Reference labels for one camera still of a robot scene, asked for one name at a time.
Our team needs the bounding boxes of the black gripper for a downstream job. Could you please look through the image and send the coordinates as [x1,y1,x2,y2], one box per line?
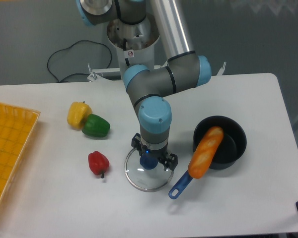
[131,133,178,171]

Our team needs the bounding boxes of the glass lid blue knob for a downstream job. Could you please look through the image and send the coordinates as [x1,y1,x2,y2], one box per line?
[124,148,174,192]

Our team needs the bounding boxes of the orange toy baguette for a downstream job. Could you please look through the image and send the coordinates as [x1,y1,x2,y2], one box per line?
[188,126,224,179]

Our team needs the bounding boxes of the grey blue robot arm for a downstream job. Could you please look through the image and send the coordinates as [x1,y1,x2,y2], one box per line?
[76,0,212,170]

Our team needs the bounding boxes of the red bell pepper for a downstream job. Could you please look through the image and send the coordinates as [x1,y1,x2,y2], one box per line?
[88,151,110,179]

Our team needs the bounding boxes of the green bell pepper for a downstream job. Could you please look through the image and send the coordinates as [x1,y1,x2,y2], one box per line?
[82,114,110,137]

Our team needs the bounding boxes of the dark blue saucepan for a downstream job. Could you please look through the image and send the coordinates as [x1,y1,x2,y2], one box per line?
[168,116,247,199]

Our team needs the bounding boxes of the yellow bell pepper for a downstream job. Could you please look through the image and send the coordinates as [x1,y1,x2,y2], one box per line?
[67,101,92,129]

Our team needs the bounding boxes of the yellow plastic basket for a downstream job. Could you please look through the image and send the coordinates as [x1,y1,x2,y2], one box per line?
[0,102,40,204]

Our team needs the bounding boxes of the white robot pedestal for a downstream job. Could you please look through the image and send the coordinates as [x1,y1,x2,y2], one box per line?
[86,17,227,82]

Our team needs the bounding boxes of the black floor cable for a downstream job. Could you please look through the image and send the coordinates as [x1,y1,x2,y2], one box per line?
[47,40,113,83]

